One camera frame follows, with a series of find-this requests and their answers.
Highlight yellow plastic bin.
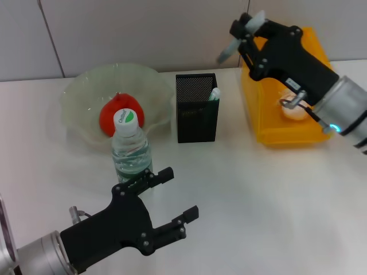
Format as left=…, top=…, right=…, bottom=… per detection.
left=240, top=27, right=335, bottom=148

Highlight black mesh pen holder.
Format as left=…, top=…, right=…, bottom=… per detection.
left=175, top=73, right=220, bottom=144

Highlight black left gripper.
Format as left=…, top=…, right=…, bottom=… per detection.
left=60, top=167, right=200, bottom=274

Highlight clear water bottle green label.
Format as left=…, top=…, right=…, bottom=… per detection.
left=111, top=108, right=154, bottom=186

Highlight grey marker pen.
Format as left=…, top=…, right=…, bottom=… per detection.
left=216, top=10, right=268, bottom=64

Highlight left gripper cable with plug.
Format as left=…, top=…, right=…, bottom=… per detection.
left=68, top=205, right=92, bottom=223

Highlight pale green wavy glass plate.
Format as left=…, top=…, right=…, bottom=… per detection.
left=58, top=62, right=174, bottom=152

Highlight red-orange orange fruit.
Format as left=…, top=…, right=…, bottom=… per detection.
left=99, top=93, right=145, bottom=138

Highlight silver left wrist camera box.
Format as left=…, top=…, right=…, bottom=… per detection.
left=0, top=193, right=19, bottom=272

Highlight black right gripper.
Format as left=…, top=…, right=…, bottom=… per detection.
left=229, top=13, right=341, bottom=107

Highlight white paper ball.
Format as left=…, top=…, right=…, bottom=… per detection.
left=279, top=88, right=313, bottom=121

